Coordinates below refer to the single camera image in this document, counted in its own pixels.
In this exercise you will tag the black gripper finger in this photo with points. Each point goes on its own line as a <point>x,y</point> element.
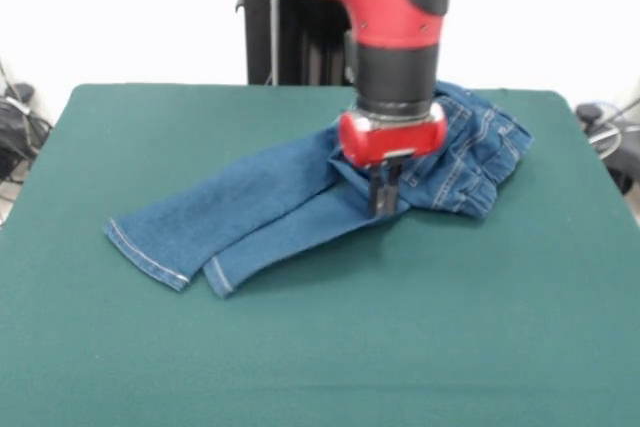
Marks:
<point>392,192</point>
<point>375,192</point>

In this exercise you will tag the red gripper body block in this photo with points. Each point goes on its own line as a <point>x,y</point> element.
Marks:
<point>395,139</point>

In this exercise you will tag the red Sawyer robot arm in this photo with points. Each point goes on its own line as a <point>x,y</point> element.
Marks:
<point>390,7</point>

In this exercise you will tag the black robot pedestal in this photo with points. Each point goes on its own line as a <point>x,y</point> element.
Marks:
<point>300,37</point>

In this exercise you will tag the dark green table cloth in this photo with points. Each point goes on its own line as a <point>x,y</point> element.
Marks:
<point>350,347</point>

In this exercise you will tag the blue denim jeans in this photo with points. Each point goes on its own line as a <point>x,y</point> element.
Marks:
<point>240,207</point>

